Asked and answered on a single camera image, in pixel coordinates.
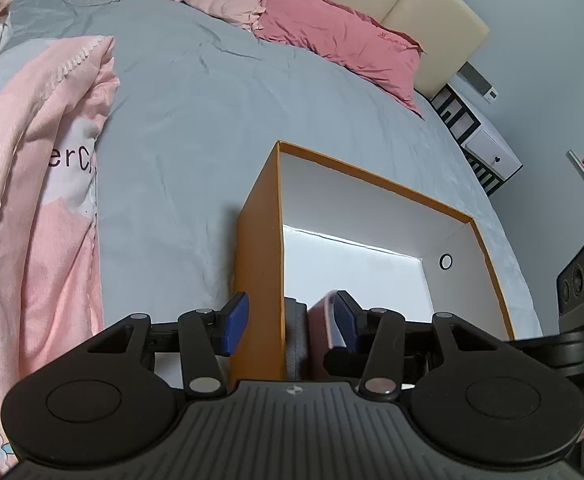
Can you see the white and black nightstand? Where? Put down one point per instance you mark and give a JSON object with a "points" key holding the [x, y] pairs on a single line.
{"points": [[492, 150]]}

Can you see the orange cardboard box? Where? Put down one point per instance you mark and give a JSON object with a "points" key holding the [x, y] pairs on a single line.
{"points": [[257, 260]]}

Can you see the pink printed blanket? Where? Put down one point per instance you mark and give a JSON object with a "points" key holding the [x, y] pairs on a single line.
{"points": [[22, 210]]}

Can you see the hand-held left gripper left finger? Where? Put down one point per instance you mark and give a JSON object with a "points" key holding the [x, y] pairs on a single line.
{"points": [[234, 325]]}

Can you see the beige padded headboard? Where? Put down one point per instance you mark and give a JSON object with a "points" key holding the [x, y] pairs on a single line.
{"points": [[422, 10]]}

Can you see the clear pink case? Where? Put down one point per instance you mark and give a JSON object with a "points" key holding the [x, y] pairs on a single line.
{"points": [[319, 330]]}

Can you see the dark pink pillow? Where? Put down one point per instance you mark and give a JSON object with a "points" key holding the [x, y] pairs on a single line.
{"points": [[332, 30]]}

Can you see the grey bed sheet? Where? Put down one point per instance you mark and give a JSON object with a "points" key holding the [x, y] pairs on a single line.
{"points": [[197, 135]]}

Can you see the wall control panel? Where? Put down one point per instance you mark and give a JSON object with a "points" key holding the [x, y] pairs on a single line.
{"points": [[479, 82]]}

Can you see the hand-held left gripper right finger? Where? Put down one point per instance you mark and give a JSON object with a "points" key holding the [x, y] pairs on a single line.
{"points": [[349, 322]]}

